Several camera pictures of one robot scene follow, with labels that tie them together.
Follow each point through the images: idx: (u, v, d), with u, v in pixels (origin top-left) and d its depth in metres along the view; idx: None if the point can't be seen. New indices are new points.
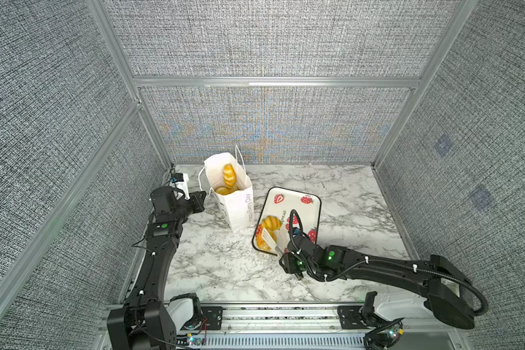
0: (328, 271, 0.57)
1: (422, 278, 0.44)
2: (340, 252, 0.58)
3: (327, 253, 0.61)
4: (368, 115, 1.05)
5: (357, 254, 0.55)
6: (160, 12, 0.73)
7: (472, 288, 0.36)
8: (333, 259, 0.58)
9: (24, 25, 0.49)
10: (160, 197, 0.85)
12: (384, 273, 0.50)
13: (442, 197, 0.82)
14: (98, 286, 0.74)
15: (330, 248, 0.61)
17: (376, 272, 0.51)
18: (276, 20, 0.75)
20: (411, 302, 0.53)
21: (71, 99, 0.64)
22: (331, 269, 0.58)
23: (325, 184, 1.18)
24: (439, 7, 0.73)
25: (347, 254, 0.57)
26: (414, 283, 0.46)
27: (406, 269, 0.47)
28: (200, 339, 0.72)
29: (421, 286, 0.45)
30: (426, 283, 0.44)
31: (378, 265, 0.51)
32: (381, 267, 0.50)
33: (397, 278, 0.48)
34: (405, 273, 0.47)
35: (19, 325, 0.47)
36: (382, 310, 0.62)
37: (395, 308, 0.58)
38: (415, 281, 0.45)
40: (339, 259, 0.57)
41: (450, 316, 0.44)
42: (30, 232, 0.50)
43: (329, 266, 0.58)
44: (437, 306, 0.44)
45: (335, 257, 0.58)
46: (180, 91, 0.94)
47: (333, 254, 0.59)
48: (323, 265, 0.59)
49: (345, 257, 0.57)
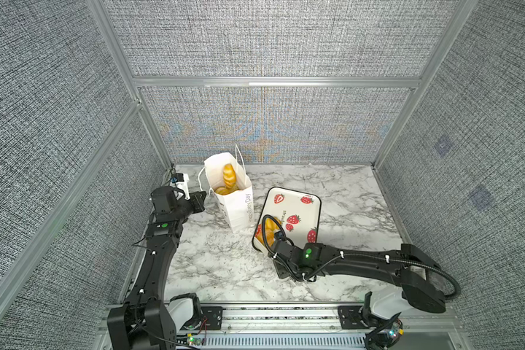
0: (306, 270, 0.57)
1: (394, 267, 0.45)
2: (317, 248, 0.58)
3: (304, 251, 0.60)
4: (368, 115, 1.05)
5: (334, 250, 0.55)
6: (160, 12, 0.73)
7: (441, 271, 0.47)
8: (310, 256, 0.58)
9: (24, 25, 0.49)
10: (160, 197, 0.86)
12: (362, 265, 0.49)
13: (442, 198, 0.81)
14: (98, 286, 0.74)
15: (307, 245, 0.61)
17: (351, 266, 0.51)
18: (276, 20, 0.75)
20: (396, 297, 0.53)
21: (71, 99, 0.64)
22: (309, 267, 0.57)
23: (325, 184, 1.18)
24: (439, 8, 0.73)
25: (324, 251, 0.57)
26: (387, 273, 0.46)
27: (379, 261, 0.47)
28: (200, 339, 0.72)
29: (394, 276, 0.45)
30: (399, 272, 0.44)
31: (353, 259, 0.51)
32: (358, 262, 0.50)
33: (372, 270, 0.49)
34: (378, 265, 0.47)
35: (19, 325, 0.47)
36: (378, 310, 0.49)
37: (387, 305, 0.58)
38: (388, 270, 0.46)
40: (316, 255, 0.57)
41: (424, 302, 0.45)
42: (30, 232, 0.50)
43: (307, 265, 0.57)
44: (411, 295, 0.45)
45: (311, 254, 0.58)
46: (180, 91, 0.94)
47: (310, 251, 0.59)
48: (301, 263, 0.58)
49: (321, 254, 0.56)
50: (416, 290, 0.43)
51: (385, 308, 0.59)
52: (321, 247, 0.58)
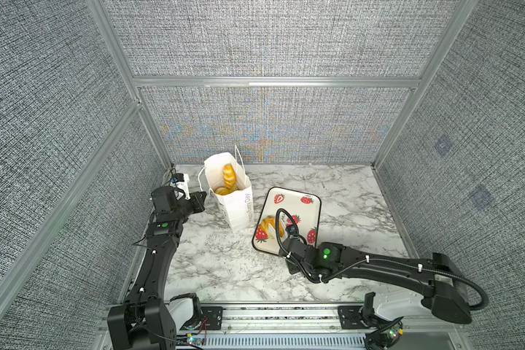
0: (323, 270, 0.53)
1: (426, 278, 0.43)
2: (336, 249, 0.54)
3: (321, 251, 0.56)
4: (368, 115, 1.05)
5: (356, 253, 0.52)
6: (160, 12, 0.73)
7: (466, 278, 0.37)
8: (329, 257, 0.54)
9: (24, 25, 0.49)
10: (160, 197, 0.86)
12: (389, 273, 0.47)
13: (442, 198, 0.81)
14: (98, 286, 0.74)
15: (324, 246, 0.56)
17: (375, 271, 0.48)
18: (276, 20, 0.75)
20: (408, 301, 0.53)
21: (71, 99, 0.64)
22: (326, 268, 0.53)
23: (325, 184, 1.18)
24: (439, 8, 0.73)
25: (344, 254, 0.53)
26: (418, 284, 0.44)
27: (410, 268, 0.45)
28: (200, 339, 0.72)
29: (427, 286, 0.43)
30: (433, 283, 0.42)
31: (378, 265, 0.48)
32: (385, 268, 0.47)
33: (400, 278, 0.46)
34: (409, 273, 0.45)
35: (19, 325, 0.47)
36: (381, 311, 0.62)
37: (394, 308, 0.58)
38: (420, 280, 0.44)
40: (335, 257, 0.53)
41: (450, 312, 0.44)
42: (30, 232, 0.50)
43: (323, 266, 0.54)
44: (441, 306, 0.44)
45: (329, 255, 0.54)
46: (180, 91, 0.94)
47: (327, 252, 0.55)
48: (318, 264, 0.55)
49: (342, 257, 0.53)
50: (450, 302, 0.41)
51: (390, 310, 0.59)
52: (340, 249, 0.54)
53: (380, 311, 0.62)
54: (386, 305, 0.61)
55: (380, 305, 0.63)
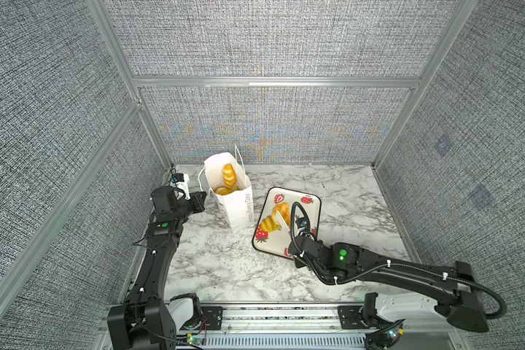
0: (338, 273, 0.51)
1: (451, 286, 0.42)
2: (353, 252, 0.52)
3: (337, 253, 0.53)
4: (368, 115, 1.05)
5: (375, 257, 0.50)
6: (160, 12, 0.73)
7: (482, 287, 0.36)
8: (345, 259, 0.51)
9: (23, 25, 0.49)
10: (160, 197, 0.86)
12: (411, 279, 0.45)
13: (442, 198, 0.81)
14: (98, 286, 0.74)
15: (340, 246, 0.54)
17: (395, 276, 0.47)
18: (276, 20, 0.75)
20: (418, 306, 0.53)
21: (71, 99, 0.64)
22: (341, 270, 0.51)
23: (325, 184, 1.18)
24: (439, 7, 0.73)
25: (362, 257, 0.50)
26: (441, 292, 0.43)
27: (433, 276, 0.44)
28: (200, 339, 0.72)
29: (452, 297, 0.42)
30: (458, 292, 0.41)
31: (400, 270, 0.46)
32: (406, 275, 0.46)
33: (422, 285, 0.45)
34: (432, 281, 0.44)
35: (18, 325, 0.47)
36: (385, 313, 0.61)
37: (401, 311, 0.57)
38: (444, 289, 0.42)
40: (351, 259, 0.51)
41: (467, 320, 0.43)
42: (30, 232, 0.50)
43: (340, 267, 0.51)
44: (462, 316, 0.43)
45: (346, 257, 0.51)
46: (180, 91, 0.94)
47: (345, 254, 0.52)
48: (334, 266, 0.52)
49: (360, 259, 0.50)
50: (475, 314, 0.41)
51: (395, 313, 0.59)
52: (357, 252, 0.51)
53: (383, 312, 0.62)
54: (391, 308, 0.60)
55: (384, 306, 0.62)
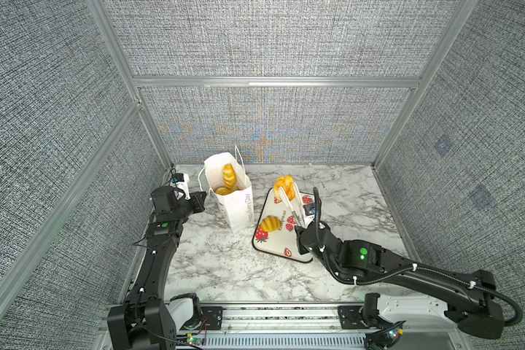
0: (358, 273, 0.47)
1: (477, 295, 0.41)
2: (375, 253, 0.48)
3: (356, 251, 0.49)
4: (368, 115, 1.05)
5: (399, 259, 0.46)
6: (160, 12, 0.73)
7: (502, 295, 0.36)
8: (366, 258, 0.47)
9: (23, 25, 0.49)
10: (160, 197, 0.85)
12: (435, 284, 0.43)
13: (442, 198, 0.81)
14: (98, 286, 0.74)
15: (359, 245, 0.49)
17: (418, 281, 0.45)
18: (276, 20, 0.75)
20: (426, 310, 0.53)
21: (71, 99, 0.64)
22: (361, 270, 0.47)
23: (325, 184, 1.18)
24: (439, 8, 0.73)
25: (383, 258, 0.47)
26: (467, 300, 0.42)
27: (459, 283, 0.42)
28: (200, 339, 0.72)
29: (476, 305, 0.41)
30: (483, 302, 0.40)
31: (424, 275, 0.44)
32: (429, 279, 0.44)
33: (445, 291, 0.43)
34: (459, 288, 0.42)
35: (18, 325, 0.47)
36: (388, 314, 0.61)
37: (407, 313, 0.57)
38: (469, 297, 0.41)
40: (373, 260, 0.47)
41: (482, 327, 0.43)
42: (30, 232, 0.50)
43: (359, 267, 0.47)
44: (480, 324, 0.43)
45: (367, 257, 0.47)
46: (180, 91, 0.94)
47: (365, 253, 0.48)
48: (352, 265, 0.48)
49: (381, 260, 0.47)
50: (498, 324, 0.40)
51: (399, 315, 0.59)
52: (378, 253, 0.48)
53: (386, 313, 0.62)
54: (395, 309, 0.60)
55: (388, 307, 0.62)
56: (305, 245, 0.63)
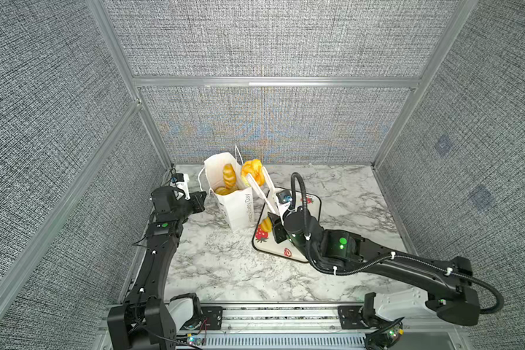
0: (337, 262, 0.46)
1: (454, 281, 0.41)
2: (354, 242, 0.47)
3: (337, 241, 0.48)
4: (368, 115, 1.05)
5: (378, 249, 0.46)
6: (160, 12, 0.73)
7: (481, 281, 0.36)
8: (345, 248, 0.46)
9: (24, 25, 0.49)
10: (160, 197, 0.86)
12: (414, 273, 0.43)
13: (442, 198, 0.81)
14: (98, 286, 0.74)
15: (340, 234, 0.49)
17: (397, 270, 0.44)
18: (276, 20, 0.75)
20: (411, 302, 0.53)
21: (71, 99, 0.64)
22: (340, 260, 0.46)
23: (325, 184, 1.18)
24: (439, 7, 0.73)
25: (362, 247, 0.46)
26: (443, 286, 0.42)
27: (437, 270, 0.42)
28: (200, 339, 0.72)
29: (453, 292, 0.41)
30: (460, 288, 0.40)
31: (402, 263, 0.44)
32: (408, 267, 0.43)
33: (424, 279, 0.43)
34: (435, 275, 0.42)
35: (19, 325, 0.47)
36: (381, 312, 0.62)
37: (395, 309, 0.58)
38: (447, 284, 0.41)
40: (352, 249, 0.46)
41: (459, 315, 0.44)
42: (30, 232, 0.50)
43: (339, 257, 0.46)
44: (458, 310, 0.43)
45: (347, 246, 0.47)
46: (180, 91, 0.94)
47: (345, 243, 0.47)
48: (332, 254, 0.47)
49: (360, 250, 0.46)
50: (474, 309, 0.40)
51: (392, 310, 0.59)
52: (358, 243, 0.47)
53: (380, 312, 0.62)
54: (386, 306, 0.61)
55: (381, 305, 0.63)
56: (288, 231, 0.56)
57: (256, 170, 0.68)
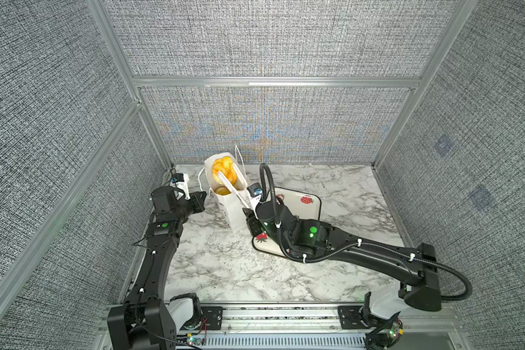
0: (307, 251, 0.47)
1: (417, 267, 0.42)
2: (323, 229, 0.49)
3: (307, 230, 0.49)
4: (368, 115, 1.05)
5: (345, 236, 0.47)
6: (160, 12, 0.73)
7: (448, 267, 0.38)
8: (315, 235, 0.48)
9: (24, 25, 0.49)
10: (160, 197, 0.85)
12: (380, 259, 0.44)
13: (442, 198, 0.81)
14: (98, 286, 0.74)
15: (310, 222, 0.50)
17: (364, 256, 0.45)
18: (276, 20, 0.75)
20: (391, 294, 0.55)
21: (71, 99, 0.64)
22: (310, 248, 0.47)
23: (325, 184, 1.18)
24: (439, 8, 0.73)
25: (332, 234, 0.48)
26: (407, 272, 0.43)
27: (401, 257, 0.43)
28: (200, 339, 0.72)
29: (415, 277, 0.42)
30: (422, 273, 0.41)
31: (368, 250, 0.45)
32: (374, 254, 0.44)
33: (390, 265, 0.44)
34: (400, 261, 0.43)
35: (19, 325, 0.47)
36: (377, 310, 0.62)
37: (385, 305, 0.58)
38: (410, 270, 0.42)
40: (321, 236, 0.47)
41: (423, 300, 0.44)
42: (30, 232, 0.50)
43: (308, 245, 0.48)
44: (421, 294, 0.43)
45: (316, 234, 0.48)
46: (180, 91, 0.94)
47: (314, 230, 0.49)
48: (302, 243, 0.48)
49: (330, 237, 0.47)
50: (434, 293, 0.41)
51: (383, 307, 0.59)
52: (328, 230, 0.48)
53: (376, 311, 0.62)
54: (378, 303, 0.61)
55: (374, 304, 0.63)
56: (259, 219, 0.58)
57: (226, 168, 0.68)
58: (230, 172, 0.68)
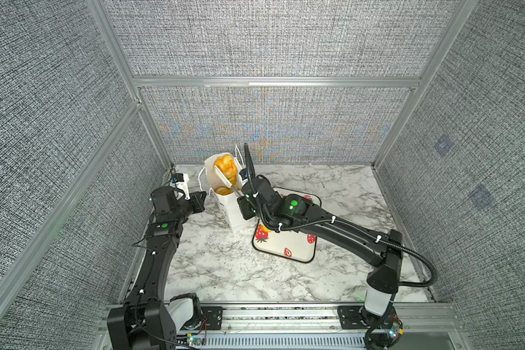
0: (284, 219, 0.50)
1: (380, 249, 0.45)
2: (302, 203, 0.52)
3: (288, 203, 0.52)
4: (368, 115, 1.05)
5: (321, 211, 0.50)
6: (160, 12, 0.73)
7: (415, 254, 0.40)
8: (294, 208, 0.51)
9: (23, 25, 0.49)
10: (160, 197, 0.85)
12: (348, 237, 0.47)
13: (442, 198, 0.81)
14: (98, 286, 0.74)
15: (292, 197, 0.53)
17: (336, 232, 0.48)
18: (276, 20, 0.75)
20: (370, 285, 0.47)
21: (71, 99, 0.64)
22: (287, 218, 0.51)
23: (325, 185, 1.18)
24: (439, 8, 0.73)
25: (311, 208, 0.51)
26: (371, 252, 0.46)
27: (368, 238, 0.46)
28: (200, 339, 0.72)
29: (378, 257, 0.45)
30: (384, 254, 0.44)
31: (340, 227, 0.48)
32: (344, 231, 0.47)
33: (356, 243, 0.47)
34: (367, 241, 0.46)
35: (19, 325, 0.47)
36: (372, 308, 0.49)
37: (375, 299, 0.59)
38: (374, 250, 0.45)
40: (300, 209, 0.51)
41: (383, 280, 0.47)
42: (30, 232, 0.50)
43: (286, 215, 0.51)
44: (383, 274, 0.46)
45: (296, 207, 0.51)
46: (179, 91, 0.94)
47: (294, 203, 0.52)
48: (281, 214, 0.52)
49: (308, 211, 0.50)
50: (394, 275, 0.44)
51: (375, 302, 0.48)
52: (308, 205, 0.52)
53: (372, 308, 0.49)
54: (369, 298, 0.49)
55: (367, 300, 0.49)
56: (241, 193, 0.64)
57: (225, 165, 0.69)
58: (229, 168, 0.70)
